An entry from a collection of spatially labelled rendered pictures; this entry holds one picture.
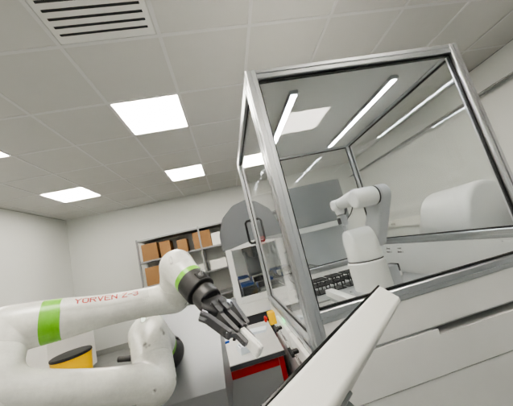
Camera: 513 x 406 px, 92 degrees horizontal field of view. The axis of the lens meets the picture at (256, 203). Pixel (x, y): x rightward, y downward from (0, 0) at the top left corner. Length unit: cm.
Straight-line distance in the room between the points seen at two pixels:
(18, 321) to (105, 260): 532
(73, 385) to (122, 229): 533
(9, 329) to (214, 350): 68
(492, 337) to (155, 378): 112
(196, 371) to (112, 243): 515
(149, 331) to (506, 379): 122
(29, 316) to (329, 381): 77
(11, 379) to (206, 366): 62
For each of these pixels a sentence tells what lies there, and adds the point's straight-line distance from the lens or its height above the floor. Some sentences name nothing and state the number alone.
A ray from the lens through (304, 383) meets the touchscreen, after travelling 33.
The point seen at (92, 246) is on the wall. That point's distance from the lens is 634.
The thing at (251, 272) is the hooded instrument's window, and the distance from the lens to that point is 221.
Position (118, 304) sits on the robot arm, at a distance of 91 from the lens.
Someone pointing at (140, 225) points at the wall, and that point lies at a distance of 599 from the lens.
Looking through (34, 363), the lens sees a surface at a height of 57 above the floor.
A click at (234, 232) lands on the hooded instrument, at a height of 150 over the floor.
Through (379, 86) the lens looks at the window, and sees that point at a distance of 123.
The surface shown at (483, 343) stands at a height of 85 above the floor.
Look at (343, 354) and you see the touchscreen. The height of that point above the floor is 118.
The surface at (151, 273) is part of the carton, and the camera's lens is 542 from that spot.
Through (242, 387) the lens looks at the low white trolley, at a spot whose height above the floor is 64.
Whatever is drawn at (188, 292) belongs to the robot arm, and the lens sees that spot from 77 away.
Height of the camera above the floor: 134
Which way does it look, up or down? 10 degrees up
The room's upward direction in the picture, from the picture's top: 14 degrees counter-clockwise
